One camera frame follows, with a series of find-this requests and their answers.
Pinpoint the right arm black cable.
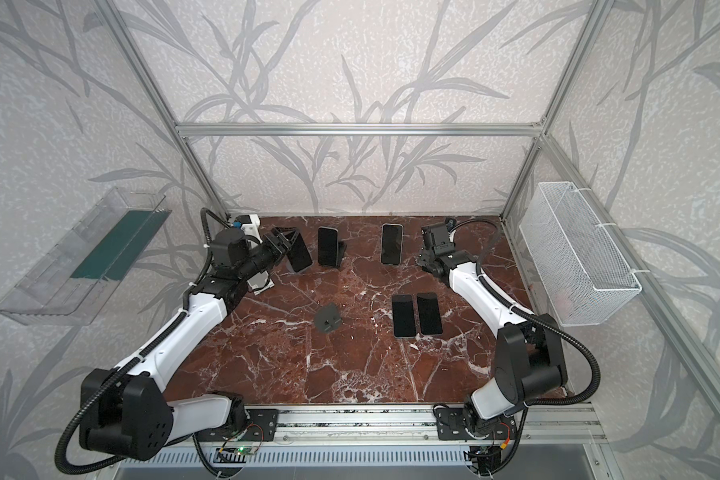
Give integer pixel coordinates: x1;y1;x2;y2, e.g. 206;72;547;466
449;218;602;475

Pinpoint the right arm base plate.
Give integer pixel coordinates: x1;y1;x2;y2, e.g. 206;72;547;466
432;404;516;442

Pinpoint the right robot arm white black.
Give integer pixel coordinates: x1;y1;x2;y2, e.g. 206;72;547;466
416;222;568;430

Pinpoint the aluminium front rail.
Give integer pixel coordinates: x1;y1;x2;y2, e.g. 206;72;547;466
147;399;607;451

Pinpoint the white wire mesh basket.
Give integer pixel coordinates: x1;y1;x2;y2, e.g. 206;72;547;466
519;181;642;327

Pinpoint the white phone stand front right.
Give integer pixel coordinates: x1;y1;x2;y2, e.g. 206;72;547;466
247;270;274;295

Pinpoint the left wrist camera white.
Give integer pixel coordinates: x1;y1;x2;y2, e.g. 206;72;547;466
233;214;261;240

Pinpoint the clear plastic wall tray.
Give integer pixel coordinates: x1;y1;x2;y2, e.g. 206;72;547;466
0;187;171;326

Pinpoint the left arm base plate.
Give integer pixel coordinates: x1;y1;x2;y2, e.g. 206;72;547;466
197;408;279;443

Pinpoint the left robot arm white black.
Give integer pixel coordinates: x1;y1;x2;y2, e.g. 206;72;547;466
55;227;301;472

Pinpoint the phone pink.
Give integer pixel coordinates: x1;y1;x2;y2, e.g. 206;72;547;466
416;292;443;336

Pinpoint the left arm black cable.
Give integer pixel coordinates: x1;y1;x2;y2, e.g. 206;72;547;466
53;207;241;476

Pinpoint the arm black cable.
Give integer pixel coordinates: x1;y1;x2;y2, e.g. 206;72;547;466
53;207;241;476
449;218;602;475

